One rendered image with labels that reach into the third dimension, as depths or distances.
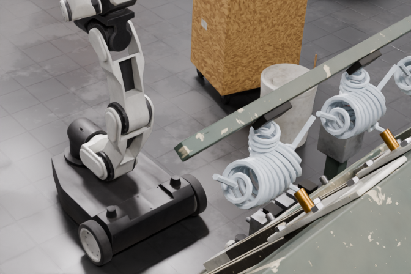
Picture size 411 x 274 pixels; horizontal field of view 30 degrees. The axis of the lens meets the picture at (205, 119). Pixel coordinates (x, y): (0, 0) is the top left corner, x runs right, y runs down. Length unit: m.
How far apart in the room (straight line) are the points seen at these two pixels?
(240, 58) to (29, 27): 1.63
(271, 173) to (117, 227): 2.39
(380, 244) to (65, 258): 2.71
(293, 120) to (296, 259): 3.25
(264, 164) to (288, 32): 3.42
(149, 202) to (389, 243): 2.63
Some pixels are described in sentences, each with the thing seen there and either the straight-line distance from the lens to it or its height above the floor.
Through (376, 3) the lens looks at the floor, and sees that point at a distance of 5.83.
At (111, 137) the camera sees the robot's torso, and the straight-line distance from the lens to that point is 3.25.
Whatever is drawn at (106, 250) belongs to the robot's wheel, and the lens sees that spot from 3.31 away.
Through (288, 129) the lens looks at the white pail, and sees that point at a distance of 4.05.
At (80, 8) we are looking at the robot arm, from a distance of 2.65.
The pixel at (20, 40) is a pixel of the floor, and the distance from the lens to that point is 5.12.
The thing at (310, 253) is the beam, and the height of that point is 1.89.
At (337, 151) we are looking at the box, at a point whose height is 0.79.
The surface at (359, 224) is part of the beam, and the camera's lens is 0.84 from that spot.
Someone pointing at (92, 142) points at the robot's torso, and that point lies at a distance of 3.55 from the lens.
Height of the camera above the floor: 2.44
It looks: 35 degrees down
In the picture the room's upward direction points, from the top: 3 degrees clockwise
